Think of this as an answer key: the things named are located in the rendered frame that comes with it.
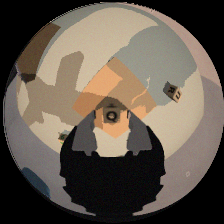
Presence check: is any orange flat mat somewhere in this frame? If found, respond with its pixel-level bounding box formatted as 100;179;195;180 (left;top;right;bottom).
72;57;157;139

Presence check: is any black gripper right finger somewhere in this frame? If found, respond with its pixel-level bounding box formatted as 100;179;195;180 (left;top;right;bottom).
126;110;166;177

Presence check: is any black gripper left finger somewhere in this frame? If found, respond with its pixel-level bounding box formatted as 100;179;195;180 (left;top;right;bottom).
60;110;97;178

